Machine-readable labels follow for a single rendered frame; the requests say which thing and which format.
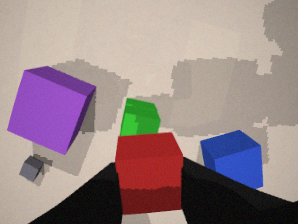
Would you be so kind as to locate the green block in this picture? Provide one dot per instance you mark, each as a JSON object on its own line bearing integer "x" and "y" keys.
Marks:
{"x": 142, "y": 104}
{"x": 139, "y": 120}

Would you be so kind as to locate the red block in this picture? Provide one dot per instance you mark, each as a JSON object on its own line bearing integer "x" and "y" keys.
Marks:
{"x": 149, "y": 167}

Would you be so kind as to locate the purple cube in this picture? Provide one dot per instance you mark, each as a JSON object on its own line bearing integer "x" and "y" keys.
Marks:
{"x": 49, "y": 108}

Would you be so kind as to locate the blue block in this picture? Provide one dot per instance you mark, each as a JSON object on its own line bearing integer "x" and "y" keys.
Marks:
{"x": 236, "y": 156}

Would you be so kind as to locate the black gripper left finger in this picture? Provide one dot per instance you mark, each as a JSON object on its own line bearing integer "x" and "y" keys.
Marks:
{"x": 98, "y": 201}

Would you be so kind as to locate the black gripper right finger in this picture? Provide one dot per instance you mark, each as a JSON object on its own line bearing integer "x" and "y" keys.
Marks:
{"x": 211, "y": 198}

